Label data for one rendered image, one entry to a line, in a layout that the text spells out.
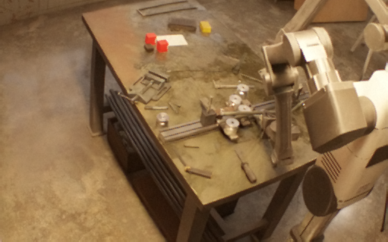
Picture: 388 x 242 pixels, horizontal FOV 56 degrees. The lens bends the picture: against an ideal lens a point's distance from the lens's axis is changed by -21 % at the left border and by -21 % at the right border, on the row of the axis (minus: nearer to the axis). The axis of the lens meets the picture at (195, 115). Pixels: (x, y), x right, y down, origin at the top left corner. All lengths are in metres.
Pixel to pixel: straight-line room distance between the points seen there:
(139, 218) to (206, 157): 0.95
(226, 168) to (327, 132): 0.90
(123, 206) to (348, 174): 1.78
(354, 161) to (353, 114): 0.21
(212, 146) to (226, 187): 0.21
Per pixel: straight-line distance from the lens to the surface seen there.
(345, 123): 0.81
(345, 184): 1.08
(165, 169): 2.50
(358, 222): 2.96
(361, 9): 6.01
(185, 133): 1.73
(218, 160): 1.70
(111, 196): 2.63
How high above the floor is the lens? 2.08
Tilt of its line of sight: 40 degrees down
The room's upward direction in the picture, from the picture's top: 12 degrees clockwise
